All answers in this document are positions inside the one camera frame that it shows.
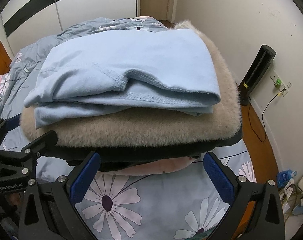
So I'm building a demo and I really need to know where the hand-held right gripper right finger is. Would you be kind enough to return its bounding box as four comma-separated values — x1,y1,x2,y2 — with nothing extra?
203,151,286,240

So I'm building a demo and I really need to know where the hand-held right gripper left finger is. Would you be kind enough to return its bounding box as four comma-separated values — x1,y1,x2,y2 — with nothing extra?
18,151,101,240

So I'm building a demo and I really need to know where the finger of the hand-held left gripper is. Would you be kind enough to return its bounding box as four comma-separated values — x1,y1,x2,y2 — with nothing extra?
0,114,22,151
16,130,58,167

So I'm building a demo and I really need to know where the black garment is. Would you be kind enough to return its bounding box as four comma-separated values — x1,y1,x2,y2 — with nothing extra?
48,130,244,172

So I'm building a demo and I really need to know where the beige fluffy sweater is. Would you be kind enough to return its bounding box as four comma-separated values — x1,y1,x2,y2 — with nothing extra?
19,19,243,147

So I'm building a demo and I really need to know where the light blue t-shirt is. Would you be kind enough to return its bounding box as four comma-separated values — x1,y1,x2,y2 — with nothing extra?
23,29,221,130

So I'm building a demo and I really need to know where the pink garment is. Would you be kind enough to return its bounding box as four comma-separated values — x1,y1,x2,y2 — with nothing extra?
121,156,199,177

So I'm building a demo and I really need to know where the blue floral duvet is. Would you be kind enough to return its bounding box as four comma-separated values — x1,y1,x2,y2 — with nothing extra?
0,17,257,240

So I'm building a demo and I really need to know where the blue plastic bottle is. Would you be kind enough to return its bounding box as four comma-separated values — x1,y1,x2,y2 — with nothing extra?
277,170,297,189

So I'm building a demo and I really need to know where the blue shoe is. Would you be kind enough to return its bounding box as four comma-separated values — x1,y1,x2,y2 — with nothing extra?
292,200,303,217

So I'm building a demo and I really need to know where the black tower heater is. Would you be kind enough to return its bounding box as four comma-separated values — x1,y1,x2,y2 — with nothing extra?
239,44,277,107

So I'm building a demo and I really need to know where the white wardrobe with black stripe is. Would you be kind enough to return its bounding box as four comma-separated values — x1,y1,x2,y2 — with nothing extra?
0,0,139,43

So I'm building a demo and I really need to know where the cream door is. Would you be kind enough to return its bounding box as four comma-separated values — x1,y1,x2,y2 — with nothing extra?
140,0,179,22

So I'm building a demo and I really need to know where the black power cable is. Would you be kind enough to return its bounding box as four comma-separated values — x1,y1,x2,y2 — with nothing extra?
248,91,282,143

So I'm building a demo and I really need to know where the white wall socket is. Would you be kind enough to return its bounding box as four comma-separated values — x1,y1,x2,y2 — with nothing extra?
270,71,291,97

